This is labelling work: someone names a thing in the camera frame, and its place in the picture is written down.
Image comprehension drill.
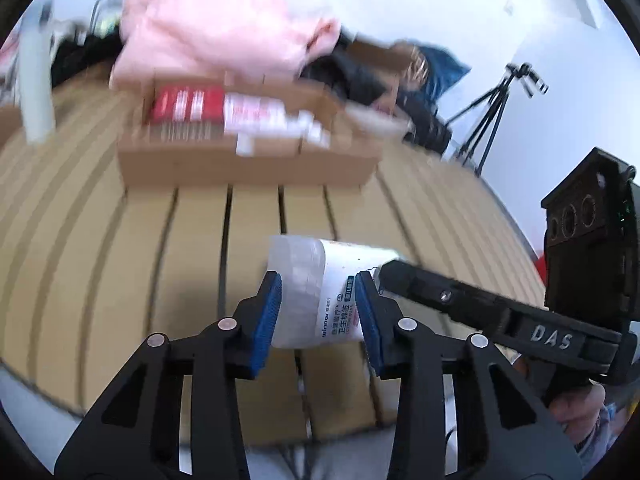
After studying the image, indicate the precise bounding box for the brown cardboard box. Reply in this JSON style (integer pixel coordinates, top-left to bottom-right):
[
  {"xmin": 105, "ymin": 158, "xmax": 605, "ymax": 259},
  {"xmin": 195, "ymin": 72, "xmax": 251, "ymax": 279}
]
[{"xmin": 345, "ymin": 37, "xmax": 417, "ymax": 77}]

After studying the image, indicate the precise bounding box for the black tripod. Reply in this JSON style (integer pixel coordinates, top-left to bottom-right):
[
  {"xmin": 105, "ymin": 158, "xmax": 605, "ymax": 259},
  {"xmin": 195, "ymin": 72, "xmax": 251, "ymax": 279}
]
[{"xmin": 446, "ymin": 72, "xmax": 526, "ymax": 177}]

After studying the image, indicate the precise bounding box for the small white item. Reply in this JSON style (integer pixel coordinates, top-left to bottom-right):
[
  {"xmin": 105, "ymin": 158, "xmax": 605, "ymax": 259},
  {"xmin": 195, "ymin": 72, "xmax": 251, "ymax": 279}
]
[{"xmin": 295, "ymin": 110, "xmax": 332, "ymax": 149}]

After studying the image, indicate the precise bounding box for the pink duvet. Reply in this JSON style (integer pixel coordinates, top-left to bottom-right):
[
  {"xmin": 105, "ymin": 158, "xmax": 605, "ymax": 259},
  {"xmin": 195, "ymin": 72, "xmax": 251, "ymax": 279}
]
[{"xmin": 109, "ymin": 0, "xmax": 342, "ymax": 93}]

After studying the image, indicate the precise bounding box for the woven basket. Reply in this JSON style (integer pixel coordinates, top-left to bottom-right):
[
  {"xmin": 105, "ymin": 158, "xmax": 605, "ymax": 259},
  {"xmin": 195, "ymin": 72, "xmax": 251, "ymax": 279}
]
[{"xmin": 400, "ymin": 45, "xmax": 432, "ymax": 87}]

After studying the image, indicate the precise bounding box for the shallow cardboard tray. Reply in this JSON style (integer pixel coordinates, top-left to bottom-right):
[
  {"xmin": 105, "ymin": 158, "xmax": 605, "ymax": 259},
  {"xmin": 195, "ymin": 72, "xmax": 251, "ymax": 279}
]
[{"xmin": 117, "ymin": 72, "xmax": 383, "ymax": 188}]

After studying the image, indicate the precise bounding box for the black backpack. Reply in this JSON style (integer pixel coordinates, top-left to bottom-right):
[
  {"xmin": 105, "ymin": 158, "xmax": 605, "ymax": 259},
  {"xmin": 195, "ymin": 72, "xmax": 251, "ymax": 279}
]
[{"xmin": 395, "ymin": 90, "xmax": 454, "ymax": 154}]

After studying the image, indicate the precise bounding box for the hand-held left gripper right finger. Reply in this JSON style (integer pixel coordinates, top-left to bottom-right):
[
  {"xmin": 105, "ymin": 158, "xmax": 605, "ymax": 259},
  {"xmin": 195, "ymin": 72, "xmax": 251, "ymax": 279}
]
[{"xmin": 352, "ymin": 270, "xmax": 583, "ymax": 480}]

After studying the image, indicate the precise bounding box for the blue cloth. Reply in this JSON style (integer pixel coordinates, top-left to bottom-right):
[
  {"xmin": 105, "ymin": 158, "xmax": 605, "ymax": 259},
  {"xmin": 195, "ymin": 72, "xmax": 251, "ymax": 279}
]
[{"xmin": 415, "ymin": 45, "xmax": 472, "ymax": 102}]

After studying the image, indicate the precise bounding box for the white grey cylinder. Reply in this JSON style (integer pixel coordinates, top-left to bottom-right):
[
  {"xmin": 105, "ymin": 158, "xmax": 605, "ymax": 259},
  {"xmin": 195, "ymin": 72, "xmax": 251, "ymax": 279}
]
[{"xmin": 19, "ymin": 25, "xmax": 57, "ymax": 144}]

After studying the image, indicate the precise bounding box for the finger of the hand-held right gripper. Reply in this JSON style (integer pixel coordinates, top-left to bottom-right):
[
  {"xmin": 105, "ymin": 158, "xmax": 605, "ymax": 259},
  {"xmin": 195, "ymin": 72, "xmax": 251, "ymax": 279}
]
[{"xmin": 375, "ymin": 260, "xmax": 506, "ymax": 333}]

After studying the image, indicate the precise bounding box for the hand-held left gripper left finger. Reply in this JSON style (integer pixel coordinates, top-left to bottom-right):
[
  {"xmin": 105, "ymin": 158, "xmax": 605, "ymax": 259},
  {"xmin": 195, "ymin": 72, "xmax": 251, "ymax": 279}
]
[{"xmin": 54, "ymin": 271, "xmax": 283, "ymax": 480}]

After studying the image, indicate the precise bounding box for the red box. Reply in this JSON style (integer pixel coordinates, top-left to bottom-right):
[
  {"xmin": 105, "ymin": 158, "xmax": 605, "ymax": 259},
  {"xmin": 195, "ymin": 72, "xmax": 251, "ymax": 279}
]
[{"xmin": 150, "ymin": 86, "xmax": 226, "ymax": 129}]

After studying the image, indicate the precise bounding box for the black cloth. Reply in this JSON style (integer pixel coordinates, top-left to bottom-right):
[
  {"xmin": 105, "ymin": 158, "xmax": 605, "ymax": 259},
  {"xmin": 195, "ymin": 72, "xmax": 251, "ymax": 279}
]
[{"xmin": 300, "ymin": 32, "xmax": 401, "ymax": 107}]

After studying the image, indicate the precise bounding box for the person's right hand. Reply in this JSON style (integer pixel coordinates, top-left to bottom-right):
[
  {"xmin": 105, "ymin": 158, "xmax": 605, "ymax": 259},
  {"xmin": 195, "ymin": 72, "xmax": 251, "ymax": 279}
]
[{"xmin": 547, "ymin": 382, "xmax": 608, "ymax": 433}]

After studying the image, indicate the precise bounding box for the person's right forearm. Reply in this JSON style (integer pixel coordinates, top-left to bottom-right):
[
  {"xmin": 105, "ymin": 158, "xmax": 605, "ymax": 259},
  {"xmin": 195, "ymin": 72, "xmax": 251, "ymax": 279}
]
[{"xmin": 570, "ymin": 402, "xmax": 622, "ymax": 457}]

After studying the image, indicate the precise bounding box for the white cotton swab packet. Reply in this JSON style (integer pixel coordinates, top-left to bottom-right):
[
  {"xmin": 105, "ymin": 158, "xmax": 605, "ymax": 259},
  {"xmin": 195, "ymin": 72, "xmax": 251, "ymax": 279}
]
[{"xmin": 265, "ymin": 235, "xmax": 401, "ymax": 350}]

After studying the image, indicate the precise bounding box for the pink and white packet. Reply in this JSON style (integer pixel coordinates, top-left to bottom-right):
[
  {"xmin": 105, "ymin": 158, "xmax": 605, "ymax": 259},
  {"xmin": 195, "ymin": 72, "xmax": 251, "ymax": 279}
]
[{"xmin": 224, "ymin": 92, "xmax": 301, "ymax": 134}]

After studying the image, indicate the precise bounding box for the clear plastic bag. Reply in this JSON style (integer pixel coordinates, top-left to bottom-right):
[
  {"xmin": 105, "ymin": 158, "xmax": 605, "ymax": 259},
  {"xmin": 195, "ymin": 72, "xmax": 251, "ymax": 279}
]
[{"xmin": 92, "ymin": 0, "xmax": 127, "ymax": 37}]

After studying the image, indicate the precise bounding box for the black jacket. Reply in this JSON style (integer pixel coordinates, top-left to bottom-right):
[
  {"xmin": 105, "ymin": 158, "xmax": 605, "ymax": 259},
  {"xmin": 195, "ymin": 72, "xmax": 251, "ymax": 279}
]
[{"xmin": 50, "ymin": 20, "xmax": 126, "ymax": 87}]

